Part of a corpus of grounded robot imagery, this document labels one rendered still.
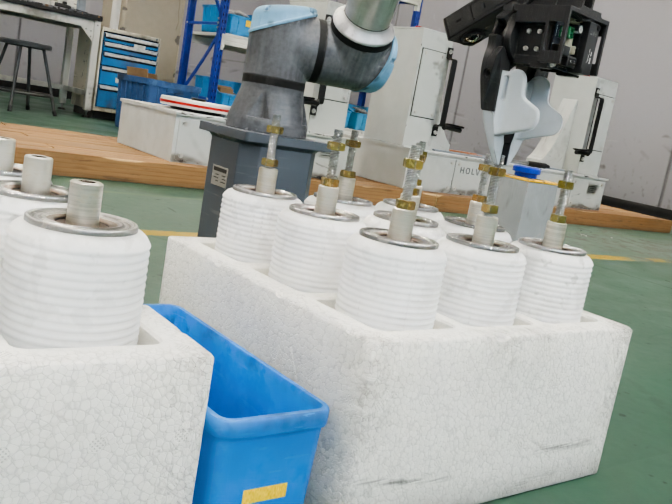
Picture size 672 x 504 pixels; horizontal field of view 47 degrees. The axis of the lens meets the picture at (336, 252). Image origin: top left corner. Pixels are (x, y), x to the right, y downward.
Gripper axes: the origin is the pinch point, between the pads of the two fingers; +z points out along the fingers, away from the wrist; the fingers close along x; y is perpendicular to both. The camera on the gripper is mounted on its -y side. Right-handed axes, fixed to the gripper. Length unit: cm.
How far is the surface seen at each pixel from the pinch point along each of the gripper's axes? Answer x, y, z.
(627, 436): 35.4, 5.1, 34.7
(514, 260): -0.5, 5.1, 10.2
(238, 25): 275, -448, -53
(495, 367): -4.1, 7.9, 20.0
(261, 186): -10.8, -23.5, 8.8
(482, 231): -1.0, 1.0, 8.2
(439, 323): -6.9, 2.5, 17.2
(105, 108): 217, -525, 24
